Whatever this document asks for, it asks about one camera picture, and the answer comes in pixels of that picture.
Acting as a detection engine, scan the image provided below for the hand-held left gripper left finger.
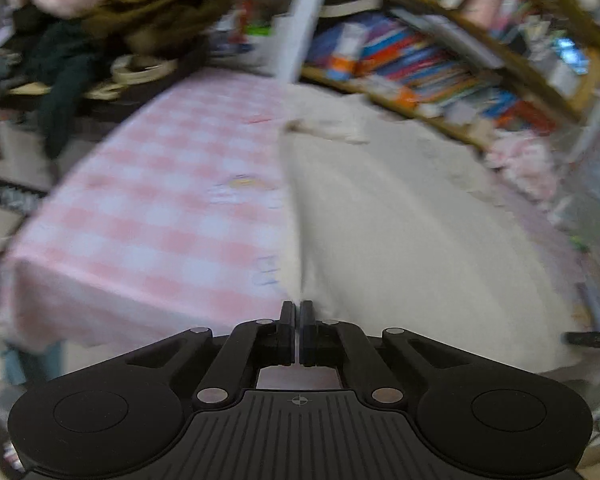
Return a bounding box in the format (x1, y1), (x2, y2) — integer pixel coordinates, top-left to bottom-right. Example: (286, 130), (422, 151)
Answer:
(122, 301), (297, 408)

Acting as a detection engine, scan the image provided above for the row of colourful books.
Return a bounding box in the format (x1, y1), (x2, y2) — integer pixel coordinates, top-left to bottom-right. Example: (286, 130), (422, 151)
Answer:
(307, 10), (556, 131)

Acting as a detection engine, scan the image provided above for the white pink plush bunny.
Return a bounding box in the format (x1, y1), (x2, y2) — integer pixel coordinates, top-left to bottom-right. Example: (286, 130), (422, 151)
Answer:
(485, 137), (561, 201)

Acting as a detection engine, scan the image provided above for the wooden bookshelf with white frame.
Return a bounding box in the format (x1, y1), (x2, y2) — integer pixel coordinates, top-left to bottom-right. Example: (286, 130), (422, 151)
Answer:
(145, 0), (600, 161)

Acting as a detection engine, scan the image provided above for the tablet with lit screen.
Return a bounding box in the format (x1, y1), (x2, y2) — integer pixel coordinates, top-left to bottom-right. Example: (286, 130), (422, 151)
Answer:
(550, 35), (591, 73)

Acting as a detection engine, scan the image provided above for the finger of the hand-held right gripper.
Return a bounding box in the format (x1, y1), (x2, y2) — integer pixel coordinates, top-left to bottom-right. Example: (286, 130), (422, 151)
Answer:
(565, 331), (600, 351)

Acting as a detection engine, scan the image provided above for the watch with beige strap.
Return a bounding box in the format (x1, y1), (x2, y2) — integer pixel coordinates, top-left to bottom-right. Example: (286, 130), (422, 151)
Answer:
(85, 54), (180, 101)

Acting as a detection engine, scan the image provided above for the pink checked cartoon table mat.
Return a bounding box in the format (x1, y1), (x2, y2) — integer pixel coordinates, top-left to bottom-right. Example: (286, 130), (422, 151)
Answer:
(0, 67), (596, 356)

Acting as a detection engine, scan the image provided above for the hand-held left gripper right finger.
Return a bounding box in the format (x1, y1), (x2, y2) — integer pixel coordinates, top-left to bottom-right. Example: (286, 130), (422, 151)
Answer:
(300, 301), (473, 408)

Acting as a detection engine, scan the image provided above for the cream printed t-shirt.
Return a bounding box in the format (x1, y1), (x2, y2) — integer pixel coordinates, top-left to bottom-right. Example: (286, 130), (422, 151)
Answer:
(275, 85), (588, 376)

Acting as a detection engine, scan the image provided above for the tall orange blue carton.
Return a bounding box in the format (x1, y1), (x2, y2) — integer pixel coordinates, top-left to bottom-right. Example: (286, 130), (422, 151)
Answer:
(330, 22), (368, 81)

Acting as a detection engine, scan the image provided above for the olive green cloth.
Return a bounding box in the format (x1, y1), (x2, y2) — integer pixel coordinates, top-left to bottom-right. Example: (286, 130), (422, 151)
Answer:
(82, 0), (233, 56)

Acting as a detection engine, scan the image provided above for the black box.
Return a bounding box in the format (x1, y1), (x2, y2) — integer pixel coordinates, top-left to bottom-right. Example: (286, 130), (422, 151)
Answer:
(0, 40), (208, 191)

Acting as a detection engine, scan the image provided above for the dark green cloth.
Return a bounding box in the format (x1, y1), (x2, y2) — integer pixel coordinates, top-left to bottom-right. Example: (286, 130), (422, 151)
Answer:
(20, 17), (106, 158)

